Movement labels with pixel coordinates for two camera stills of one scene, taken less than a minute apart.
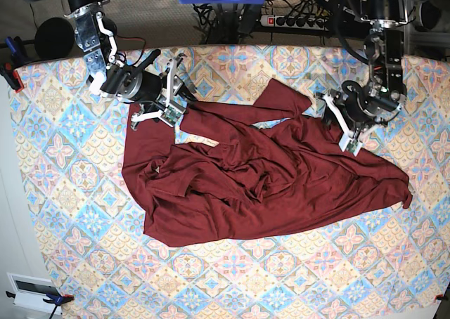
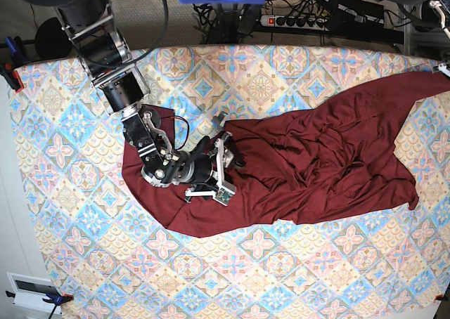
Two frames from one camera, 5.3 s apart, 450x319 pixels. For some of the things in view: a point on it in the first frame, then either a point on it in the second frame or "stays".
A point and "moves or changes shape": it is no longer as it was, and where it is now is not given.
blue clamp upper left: [16, 58] stays
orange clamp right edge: [439, 296] stays
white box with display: [30, 292] stays
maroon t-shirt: [263, 180] moves or changes shape
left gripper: [162, 89] → [224, 192]
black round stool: [54, 38] stays
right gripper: [351, 110] → [442, 67]
